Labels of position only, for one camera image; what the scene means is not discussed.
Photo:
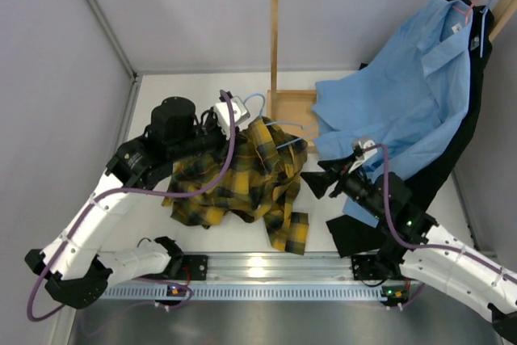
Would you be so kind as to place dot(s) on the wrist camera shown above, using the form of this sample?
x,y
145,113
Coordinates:
x,y
363,150
239,111

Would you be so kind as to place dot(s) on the light blue shirt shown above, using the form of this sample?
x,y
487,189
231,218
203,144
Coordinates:
x,y
411,97

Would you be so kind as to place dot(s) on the black mounting plate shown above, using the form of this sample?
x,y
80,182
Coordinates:
x,y
369,268
188,267

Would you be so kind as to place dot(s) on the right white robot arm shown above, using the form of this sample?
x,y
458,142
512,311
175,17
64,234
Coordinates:
x,y
418,247

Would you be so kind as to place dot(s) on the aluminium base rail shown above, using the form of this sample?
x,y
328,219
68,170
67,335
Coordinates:
x,y
274,270

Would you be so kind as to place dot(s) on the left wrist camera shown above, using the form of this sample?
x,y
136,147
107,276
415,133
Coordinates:
x,y
239,111

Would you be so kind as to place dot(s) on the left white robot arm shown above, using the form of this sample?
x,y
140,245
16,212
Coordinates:
x,y
136,168

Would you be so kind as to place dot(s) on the light blue wire hanger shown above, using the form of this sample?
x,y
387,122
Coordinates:
x,y
282,127

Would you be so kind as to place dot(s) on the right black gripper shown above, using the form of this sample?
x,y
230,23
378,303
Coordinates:
x,y
320,182

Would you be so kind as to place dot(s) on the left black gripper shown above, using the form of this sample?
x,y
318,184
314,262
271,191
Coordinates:
x,y
224,145

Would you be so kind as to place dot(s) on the slotted cable duct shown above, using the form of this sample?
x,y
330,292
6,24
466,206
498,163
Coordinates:
x,y
252,292

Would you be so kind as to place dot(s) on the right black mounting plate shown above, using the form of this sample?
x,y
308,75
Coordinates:
x,y
369,268

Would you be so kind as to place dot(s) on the yellow black plaid shirt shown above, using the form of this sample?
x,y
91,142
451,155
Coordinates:
x,y
261,184

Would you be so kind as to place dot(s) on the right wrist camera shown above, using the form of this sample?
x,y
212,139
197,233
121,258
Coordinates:
x,y
363,150

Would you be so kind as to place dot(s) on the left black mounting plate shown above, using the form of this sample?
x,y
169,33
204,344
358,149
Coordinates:
x,y
188,267

